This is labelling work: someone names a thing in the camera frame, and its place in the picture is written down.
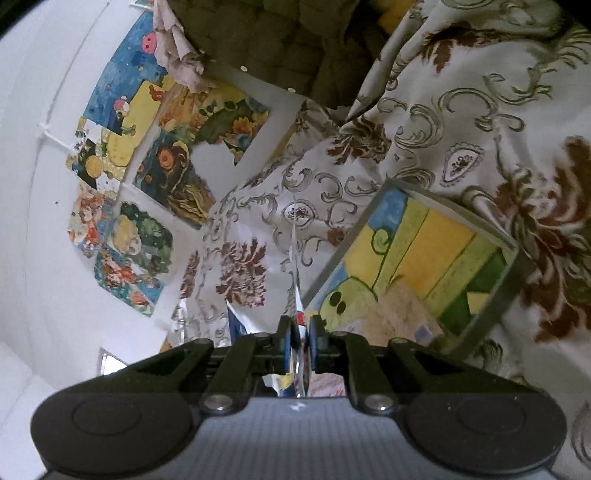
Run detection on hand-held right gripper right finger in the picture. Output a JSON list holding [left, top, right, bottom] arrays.
[[308, 315, 522, 415]]

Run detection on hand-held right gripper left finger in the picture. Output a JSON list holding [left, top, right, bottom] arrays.
[[99, 316, 296, 415]]

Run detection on white red print snack packet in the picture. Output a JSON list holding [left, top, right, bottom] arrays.
[[288, 194, 311, 400]]

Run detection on grey tray with colourful lining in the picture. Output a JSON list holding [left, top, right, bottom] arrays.
[[300, 178, 532, 356]]

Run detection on pale pink snack packet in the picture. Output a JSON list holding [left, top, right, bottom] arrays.
[[308, 369, 347, 398]]

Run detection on window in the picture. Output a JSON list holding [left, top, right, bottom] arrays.
[[98, 347, 130, 377]]

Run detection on floral printed blanket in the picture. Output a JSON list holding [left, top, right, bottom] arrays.
[[161, 0, 591, 480]]

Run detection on olive green puffer jacket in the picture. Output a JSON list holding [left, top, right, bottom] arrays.
[[168, 0, 389, 123]]

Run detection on pink floral cloth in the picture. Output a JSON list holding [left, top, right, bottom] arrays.
[[152, 0, 208, 90]]

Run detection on orange-haired cartoon wall poster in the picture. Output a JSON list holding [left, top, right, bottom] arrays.
[[95, 249, 167, 319]]

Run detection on green cartoon wall poster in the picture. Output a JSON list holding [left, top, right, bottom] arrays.
[[95, 200, 174, 278]]

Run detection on torn swirl wall poster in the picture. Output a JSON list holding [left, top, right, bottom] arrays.
[[133, 85, 298, 232]]

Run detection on red-haired cartoon wall poster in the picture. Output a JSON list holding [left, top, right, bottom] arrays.
[[68, 182, 116, 259]]

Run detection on small patterned wall poster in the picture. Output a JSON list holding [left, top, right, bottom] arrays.
[[66, 115, 116, 190]]

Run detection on yellow wall poster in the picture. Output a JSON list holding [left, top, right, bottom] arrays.
[[99, 78, 162, 169]]

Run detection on blue wall poster pink dots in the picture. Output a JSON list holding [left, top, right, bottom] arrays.
[[83, 9, 169, 134]]

